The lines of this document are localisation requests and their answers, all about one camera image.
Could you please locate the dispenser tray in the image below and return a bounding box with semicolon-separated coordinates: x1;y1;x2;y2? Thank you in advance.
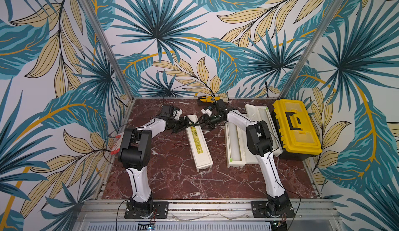
224;123;246;168

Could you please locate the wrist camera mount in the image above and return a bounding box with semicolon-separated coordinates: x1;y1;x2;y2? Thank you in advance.
173;107;182;120
201;106;214;117

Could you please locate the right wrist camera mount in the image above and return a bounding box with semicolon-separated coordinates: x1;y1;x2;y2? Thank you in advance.
201;106;214;117

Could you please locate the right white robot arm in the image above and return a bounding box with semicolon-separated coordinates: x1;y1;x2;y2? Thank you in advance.
189;99;289;204

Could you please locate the yellow black toolbox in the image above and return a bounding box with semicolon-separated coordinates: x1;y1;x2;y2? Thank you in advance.
273;99;322;161

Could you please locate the white dispenser box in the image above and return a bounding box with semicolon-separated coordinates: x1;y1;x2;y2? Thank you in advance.
186;126;213;172
237;127;259;165

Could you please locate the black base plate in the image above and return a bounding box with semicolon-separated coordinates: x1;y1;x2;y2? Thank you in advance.
124;200;169;219
250;201;295;219

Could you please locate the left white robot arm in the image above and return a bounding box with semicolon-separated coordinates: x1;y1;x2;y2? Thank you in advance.
117;105;188;203

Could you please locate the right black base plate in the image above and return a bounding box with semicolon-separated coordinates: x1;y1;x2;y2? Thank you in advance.
250;201;295;219

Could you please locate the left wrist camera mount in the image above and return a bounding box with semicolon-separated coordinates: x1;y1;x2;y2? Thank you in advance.
173;107;182;120

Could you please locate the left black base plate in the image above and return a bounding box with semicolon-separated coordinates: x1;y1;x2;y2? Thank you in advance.
124;200;169;219

